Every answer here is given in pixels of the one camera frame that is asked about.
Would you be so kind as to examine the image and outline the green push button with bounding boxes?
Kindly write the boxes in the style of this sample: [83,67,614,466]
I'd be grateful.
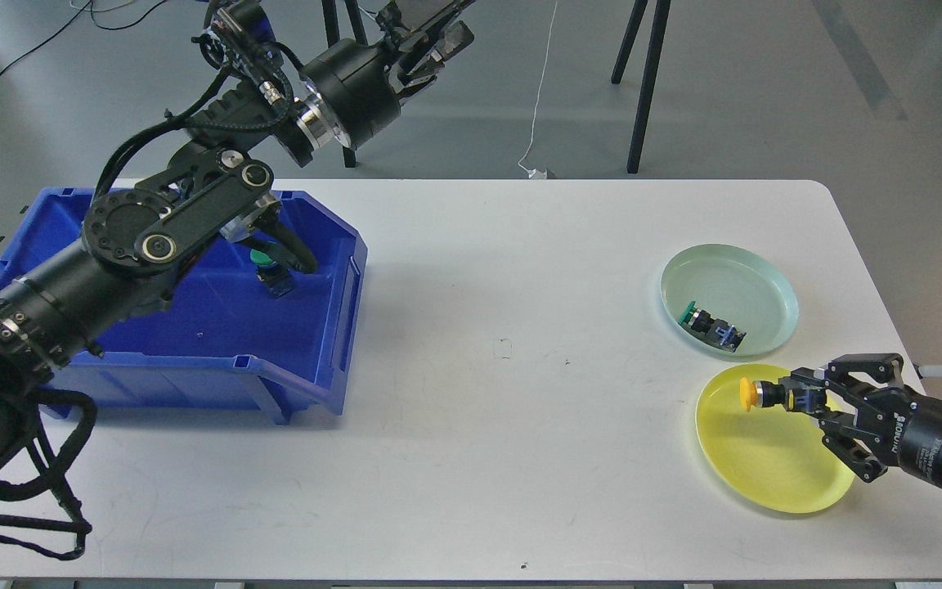
[678,300,747,352]
[249,250,295,298]

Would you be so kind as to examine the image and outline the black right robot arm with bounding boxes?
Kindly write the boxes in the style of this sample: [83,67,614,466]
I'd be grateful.
[778,352,942,489]

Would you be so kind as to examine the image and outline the green push button in bin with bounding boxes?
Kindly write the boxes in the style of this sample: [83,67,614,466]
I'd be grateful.
[249,250,295,298]

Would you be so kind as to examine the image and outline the light green plate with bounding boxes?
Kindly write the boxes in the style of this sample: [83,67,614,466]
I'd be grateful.
[659,245,800,362]

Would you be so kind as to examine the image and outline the blue plastic bin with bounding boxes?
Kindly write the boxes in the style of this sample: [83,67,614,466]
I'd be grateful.
[0,187,368,425]

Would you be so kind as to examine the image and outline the black cable on floor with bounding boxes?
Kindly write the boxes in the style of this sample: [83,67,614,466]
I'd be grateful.
[0,0,171,134]

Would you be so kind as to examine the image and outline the yellow push button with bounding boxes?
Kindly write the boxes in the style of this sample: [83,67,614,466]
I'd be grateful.
[738,376,829,415]

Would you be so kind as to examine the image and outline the black tripod leg right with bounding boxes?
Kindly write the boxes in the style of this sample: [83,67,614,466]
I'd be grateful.
[610,1,672,174]

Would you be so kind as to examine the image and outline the white cable on floor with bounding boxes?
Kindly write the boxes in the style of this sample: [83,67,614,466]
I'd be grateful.
[518,0,561,180]

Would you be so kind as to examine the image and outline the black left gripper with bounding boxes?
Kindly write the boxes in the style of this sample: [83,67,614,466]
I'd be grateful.
[300,1,474,169]

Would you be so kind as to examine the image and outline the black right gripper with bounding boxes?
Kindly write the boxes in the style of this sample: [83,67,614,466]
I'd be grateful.
[782,353,942,489]

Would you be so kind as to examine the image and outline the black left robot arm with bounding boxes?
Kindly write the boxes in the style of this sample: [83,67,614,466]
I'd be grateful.
[0,1,473,560]

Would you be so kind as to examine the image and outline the yellow plate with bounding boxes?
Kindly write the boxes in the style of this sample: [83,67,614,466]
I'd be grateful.
[695,364,856,515]

